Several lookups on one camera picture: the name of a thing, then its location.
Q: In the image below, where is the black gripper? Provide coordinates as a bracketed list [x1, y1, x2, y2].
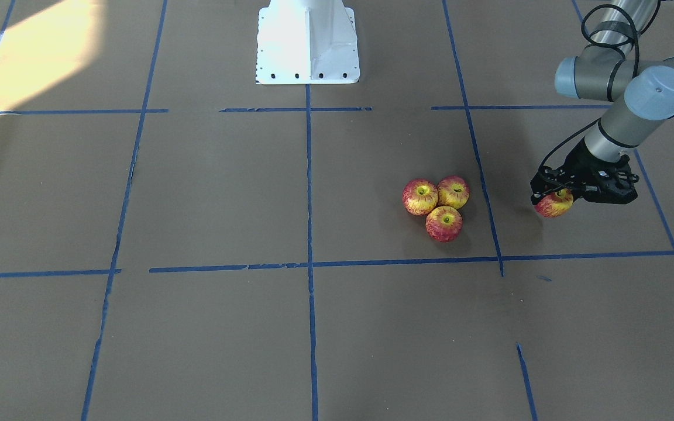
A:
[530, 140, 639, 205]

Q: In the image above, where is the red yellow carried apple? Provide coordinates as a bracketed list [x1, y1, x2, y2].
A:
[535, 188, 573, 218]

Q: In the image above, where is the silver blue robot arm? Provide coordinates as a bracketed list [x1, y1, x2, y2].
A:
[530, 1, 674, 206]

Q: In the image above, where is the red yellow apple back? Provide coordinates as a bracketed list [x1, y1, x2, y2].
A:
[438, 175, 470, 210]

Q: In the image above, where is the red yellow apple front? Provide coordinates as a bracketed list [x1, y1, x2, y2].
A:
[425, 206, 463, 243]

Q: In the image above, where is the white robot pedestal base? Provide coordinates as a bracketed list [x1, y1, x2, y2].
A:
[255, 1, 361, 85]

